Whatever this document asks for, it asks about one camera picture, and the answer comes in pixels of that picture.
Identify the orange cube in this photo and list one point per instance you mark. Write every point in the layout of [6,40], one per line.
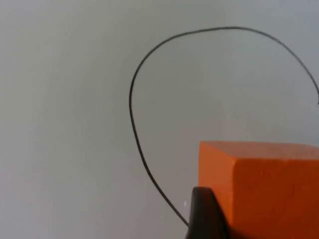
[264,191]

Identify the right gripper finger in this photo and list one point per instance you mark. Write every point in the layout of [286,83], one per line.
[203,216]

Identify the grey-framed whiteboard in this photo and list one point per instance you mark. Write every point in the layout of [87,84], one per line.
[74,112]

